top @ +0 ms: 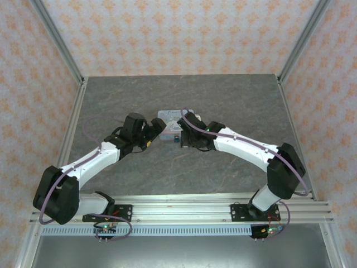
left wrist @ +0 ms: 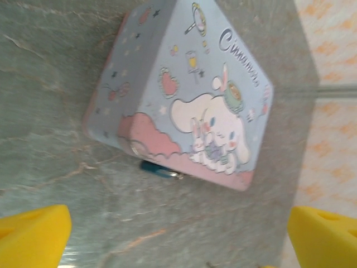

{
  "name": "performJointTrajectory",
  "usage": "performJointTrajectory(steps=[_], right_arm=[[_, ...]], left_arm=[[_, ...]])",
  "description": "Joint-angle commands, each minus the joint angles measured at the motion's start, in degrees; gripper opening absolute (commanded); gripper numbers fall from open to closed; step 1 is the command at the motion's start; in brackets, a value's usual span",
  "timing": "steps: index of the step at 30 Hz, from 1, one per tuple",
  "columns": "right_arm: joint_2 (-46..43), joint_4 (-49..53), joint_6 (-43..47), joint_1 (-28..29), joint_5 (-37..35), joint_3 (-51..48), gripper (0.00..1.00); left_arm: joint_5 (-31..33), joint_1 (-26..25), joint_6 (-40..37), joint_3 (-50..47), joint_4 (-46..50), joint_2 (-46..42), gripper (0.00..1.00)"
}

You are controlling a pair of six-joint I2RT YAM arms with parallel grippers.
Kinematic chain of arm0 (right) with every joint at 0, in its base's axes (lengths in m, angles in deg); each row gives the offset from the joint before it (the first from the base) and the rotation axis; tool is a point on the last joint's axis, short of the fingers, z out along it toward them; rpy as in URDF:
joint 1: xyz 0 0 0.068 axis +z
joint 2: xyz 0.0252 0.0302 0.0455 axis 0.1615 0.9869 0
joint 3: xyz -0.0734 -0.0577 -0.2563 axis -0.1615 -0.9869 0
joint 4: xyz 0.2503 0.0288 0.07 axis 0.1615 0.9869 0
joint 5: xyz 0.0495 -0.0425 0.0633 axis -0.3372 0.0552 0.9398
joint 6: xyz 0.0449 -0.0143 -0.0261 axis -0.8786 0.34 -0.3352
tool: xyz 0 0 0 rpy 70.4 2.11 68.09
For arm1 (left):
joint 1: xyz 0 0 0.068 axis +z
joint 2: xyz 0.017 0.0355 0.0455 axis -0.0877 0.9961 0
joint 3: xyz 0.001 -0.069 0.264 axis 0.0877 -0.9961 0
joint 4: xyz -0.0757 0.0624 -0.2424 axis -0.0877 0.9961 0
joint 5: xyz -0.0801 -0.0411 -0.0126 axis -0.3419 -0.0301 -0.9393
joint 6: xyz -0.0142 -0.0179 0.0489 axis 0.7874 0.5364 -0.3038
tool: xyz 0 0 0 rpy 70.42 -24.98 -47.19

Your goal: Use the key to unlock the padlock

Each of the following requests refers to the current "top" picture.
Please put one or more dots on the wide aluminium cross rail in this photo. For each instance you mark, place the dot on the wide aluminium cross rail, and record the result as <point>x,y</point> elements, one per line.
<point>181,209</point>

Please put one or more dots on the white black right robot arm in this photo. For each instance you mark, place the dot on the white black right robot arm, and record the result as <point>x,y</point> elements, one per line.
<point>245,145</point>

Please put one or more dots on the aluminium frame post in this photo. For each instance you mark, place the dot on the aluminium frame post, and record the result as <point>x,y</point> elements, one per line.
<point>304,39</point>
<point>55,36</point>

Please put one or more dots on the grey metal panel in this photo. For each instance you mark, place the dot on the grey metal panel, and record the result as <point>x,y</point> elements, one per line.
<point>181,251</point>

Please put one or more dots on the aluminium lower frame rail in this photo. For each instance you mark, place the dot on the aluminium lower frame rail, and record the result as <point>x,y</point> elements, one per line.
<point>332,251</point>
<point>28,251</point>

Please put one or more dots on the light blue illustrated tin box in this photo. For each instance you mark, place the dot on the light blue illustrated tin box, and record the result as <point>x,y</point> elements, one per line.
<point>170,115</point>

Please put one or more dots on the aluminium table side rail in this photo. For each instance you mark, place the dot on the aluminium table side rail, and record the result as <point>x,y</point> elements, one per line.
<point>290,120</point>
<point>75,111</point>

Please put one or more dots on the small controller board with LEDs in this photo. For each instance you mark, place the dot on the small controller board with LEDs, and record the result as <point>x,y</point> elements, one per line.
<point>267,231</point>
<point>106,230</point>

